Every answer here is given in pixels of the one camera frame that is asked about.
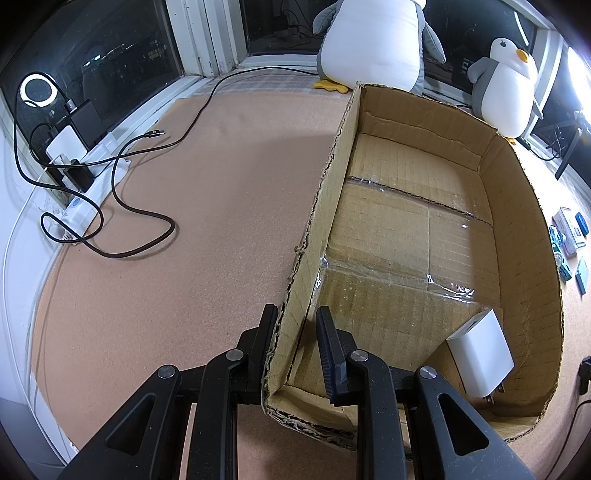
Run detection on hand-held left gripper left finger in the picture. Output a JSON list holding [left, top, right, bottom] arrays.
[[55, 304, 280, 480]]

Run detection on black power bank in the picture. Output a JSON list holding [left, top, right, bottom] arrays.
[[68, 102, 110, 145]]

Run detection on small penguin plush toy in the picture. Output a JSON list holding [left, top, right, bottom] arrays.
[[467, 38, 546, 146]]

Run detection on thin white cable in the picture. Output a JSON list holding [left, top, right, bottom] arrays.
[[0, 191, 51, 416]]

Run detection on black stand leg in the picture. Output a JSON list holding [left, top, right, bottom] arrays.
[[555, 111, 588, 181]]

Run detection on light blue item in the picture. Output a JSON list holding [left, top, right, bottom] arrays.
[[575, 257, 591, 294]]

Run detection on long black cable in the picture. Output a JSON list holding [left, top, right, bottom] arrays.
[[90, 67, 320, 167]]

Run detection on brown cork mat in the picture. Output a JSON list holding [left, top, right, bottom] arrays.
[[30, 85, 591, 480]]

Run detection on black plug with cable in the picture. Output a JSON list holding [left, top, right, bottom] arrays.
[[561, 354, 591, 428]]

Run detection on cardboard box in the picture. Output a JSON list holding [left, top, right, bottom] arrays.
[[261, 80, 565, 450]]

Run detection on white wall charger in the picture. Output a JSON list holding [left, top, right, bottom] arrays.
[[445, 308, 515, 407]]

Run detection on black plug adapter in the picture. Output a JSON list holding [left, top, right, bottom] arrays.
[[59, 158, 94, 193]]

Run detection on checked cloth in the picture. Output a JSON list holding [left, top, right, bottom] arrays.
[[203, 67, 363, 100]]

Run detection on white power strip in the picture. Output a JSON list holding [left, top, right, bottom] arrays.
[[59, 129, 133, 246]]

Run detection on small blue white items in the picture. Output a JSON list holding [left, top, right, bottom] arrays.
[[553, 208, 591, 254]]

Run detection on small teal item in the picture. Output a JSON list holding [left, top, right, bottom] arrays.
[[549, 225, 573, 283]]

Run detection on black cable with plug end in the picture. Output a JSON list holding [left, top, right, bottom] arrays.
[[41, 129, 177, 259]]

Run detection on white window frame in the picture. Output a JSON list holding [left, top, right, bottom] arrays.
[[164, 0, 252, 78]]

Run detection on large penguin plush toy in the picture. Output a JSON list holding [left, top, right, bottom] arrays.
[[312, 0, 447, 95]]

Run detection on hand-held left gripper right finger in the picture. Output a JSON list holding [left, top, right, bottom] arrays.
[[315, 306, 539, 480]]

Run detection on white flat charger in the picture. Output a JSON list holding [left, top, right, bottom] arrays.
[[46, 124, 89, 163]]

